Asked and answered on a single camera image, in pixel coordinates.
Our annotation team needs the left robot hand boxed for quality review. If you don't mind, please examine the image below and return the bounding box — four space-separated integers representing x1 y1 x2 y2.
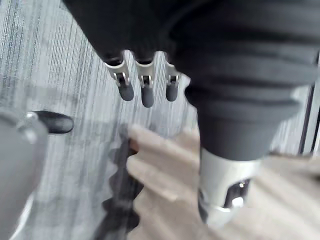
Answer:
62 0 320 224

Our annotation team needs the white bed sheet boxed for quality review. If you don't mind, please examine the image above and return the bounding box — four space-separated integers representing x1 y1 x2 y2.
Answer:
126 124 320 240

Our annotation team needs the dark left robot foot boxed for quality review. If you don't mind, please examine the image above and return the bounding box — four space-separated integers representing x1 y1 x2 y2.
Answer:
32 111 75 136

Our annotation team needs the silver left robot leg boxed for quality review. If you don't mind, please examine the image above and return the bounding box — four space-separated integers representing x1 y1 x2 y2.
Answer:
0 111 50 240

